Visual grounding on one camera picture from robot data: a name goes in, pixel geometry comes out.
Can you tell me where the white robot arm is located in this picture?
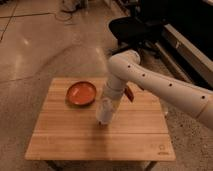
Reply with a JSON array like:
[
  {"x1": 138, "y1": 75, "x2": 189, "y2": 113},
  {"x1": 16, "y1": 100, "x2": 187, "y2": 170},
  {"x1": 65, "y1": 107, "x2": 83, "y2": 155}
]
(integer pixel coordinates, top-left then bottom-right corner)
[{"x1": 103, "y1": 50, "x2": 213, "y2": 130}]

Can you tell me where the wooden table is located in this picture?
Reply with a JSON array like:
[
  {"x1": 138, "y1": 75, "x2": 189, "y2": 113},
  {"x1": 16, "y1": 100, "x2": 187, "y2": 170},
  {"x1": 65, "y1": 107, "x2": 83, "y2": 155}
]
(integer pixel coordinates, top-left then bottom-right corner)
[{"x1": 25, "y1": 78, "x2": 176, "y2": 162}]

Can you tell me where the black office chair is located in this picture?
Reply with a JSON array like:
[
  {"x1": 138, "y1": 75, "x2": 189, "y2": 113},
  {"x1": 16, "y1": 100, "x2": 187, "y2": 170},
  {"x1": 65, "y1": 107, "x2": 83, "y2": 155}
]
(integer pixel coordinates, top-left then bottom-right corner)
[{"x1": 108, "y1": 0, "x2": 169, "y2": 58}]

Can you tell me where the orange bowl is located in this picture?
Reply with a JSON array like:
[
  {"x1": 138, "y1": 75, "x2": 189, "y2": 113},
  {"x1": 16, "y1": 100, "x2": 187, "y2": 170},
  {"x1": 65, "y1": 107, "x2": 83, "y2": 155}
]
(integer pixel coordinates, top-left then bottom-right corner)
[{"x1": 66, "y1": 81, "x2": 97, "y2": 106}]

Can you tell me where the white ceramic cup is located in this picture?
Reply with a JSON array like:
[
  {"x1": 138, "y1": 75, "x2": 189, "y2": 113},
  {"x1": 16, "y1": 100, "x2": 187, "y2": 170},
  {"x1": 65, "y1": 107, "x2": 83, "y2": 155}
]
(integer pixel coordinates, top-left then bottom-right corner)
[{"x1": 96, "y1": 97, "x2": 117, "y2": 125}]

